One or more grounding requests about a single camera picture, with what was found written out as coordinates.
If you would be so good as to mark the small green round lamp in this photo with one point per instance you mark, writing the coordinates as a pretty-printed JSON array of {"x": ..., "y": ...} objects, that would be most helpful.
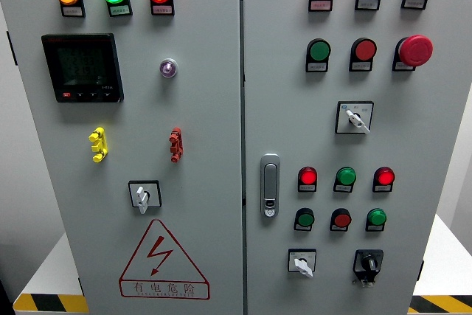
[{"x": 346, "y": 176}]

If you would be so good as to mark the black display meter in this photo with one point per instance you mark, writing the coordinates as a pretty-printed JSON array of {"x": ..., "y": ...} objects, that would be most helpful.
[{"x": 83, "y": 68}]

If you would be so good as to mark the black yellow striped tape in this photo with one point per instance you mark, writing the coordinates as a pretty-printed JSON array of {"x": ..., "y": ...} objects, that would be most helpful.
[
  {"x": 51, "y": 304},
  {"x": 442, "y": 304}
]

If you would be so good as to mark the small green push button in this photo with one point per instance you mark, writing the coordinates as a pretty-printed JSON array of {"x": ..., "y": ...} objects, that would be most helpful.
[
  {"x": 377, "y": 217},
  {"x": 305, "y": 219}
]

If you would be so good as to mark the large red stop button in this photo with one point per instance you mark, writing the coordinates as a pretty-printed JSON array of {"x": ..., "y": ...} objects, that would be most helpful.
[{"x": 416, "y": 50}]

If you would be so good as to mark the red warning triangle sticker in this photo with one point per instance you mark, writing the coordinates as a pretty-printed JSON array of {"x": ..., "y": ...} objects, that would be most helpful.
[{"x": 164, "y": 287}]

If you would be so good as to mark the pale grey door with lock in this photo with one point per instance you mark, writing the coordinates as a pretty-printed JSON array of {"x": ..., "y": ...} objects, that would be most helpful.
[{"x": 295, "y": 127}]

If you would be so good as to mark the white round lamp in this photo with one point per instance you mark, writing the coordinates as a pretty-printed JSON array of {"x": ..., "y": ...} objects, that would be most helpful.
[{"x": 168, "y": 68}]

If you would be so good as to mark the large red push button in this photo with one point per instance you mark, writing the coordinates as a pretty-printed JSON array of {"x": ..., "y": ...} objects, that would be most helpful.
[{"x": 365, "y": 50}]

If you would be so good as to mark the pale grey door with display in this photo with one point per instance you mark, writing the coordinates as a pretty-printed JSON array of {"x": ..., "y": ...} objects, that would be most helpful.
[{"x": 206, "y": 127}]

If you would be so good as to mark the silver door lock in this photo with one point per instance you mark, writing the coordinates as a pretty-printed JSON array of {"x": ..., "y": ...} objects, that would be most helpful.
[{"x": 270, "y": 186}]

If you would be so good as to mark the small red push button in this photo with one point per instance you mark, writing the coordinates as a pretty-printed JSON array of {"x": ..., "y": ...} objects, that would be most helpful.
[{"x": 341, "y": 220}]

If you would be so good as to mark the black door hinge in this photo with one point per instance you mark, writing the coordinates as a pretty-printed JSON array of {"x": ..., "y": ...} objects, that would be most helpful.
[
  {"x": 80, "y": 286},
  {"x": 420, "y": 270},
  {"x": 12, "y": 47}
]

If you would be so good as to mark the small label plate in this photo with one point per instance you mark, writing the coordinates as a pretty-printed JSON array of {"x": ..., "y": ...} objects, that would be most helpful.
[
  {"x": 413, "y": 3},
  {"x": 342, "y": 188},
  {"x": 360, "y": 66},
  {"x": 320, "y": 5},
  {"x": 373, "y": 228},
  {"x": 338, "y": 228},
  {"x": 119, "y": 10},
  {"x": 306, "y": 188},
  {"x": 317, "y": 67},
  {"x": 302, "y": 227},
  {"x": 402, "y": 66},
  {"x": 382, "y": 188},
  {"x": 367, "y": 4},
  {"x": 72, "y": 11},
  {"x": 162, "y": 9}
]

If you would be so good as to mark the small red round lamp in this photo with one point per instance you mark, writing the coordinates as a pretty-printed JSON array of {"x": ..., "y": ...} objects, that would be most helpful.
[
  {"x": 307, "y": 176},
  {"x": 384, "y": 176}
]

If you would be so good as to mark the large green push button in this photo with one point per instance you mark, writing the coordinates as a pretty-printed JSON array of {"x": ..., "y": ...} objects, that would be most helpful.
[{"x": 319, "y": 50}]

